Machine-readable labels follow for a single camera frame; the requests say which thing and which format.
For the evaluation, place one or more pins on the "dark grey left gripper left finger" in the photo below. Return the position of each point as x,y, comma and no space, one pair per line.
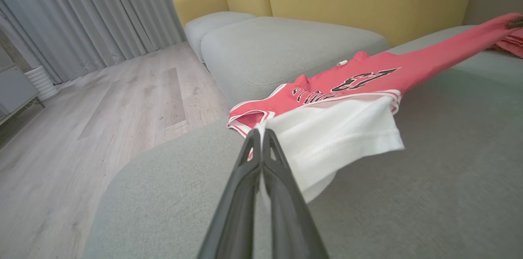
237,210

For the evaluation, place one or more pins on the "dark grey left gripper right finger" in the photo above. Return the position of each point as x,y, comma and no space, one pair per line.
290,218

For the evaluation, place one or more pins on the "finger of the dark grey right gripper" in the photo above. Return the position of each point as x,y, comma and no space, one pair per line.
515,22

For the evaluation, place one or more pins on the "red and white basketball jersey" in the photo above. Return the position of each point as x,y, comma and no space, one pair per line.
429,63

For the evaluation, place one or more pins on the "grey and yellow sofa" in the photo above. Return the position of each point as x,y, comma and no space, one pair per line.
408,210

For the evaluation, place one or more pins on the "wide grey sofa seat cushion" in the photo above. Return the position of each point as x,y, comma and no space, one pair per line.
278,46

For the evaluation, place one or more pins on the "narrow grey sofa seat cushion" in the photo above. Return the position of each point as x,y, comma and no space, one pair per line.
208,26

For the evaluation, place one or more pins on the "yellow sofa armrest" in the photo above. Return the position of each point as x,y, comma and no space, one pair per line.
196,1

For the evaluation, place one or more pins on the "white ribbed plant pot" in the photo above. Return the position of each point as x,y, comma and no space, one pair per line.
41,83

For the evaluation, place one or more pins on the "grey pleated curtain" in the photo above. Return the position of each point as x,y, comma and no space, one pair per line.
102,5

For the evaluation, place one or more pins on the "white and green TV cabinet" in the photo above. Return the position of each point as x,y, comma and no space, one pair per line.
14,87

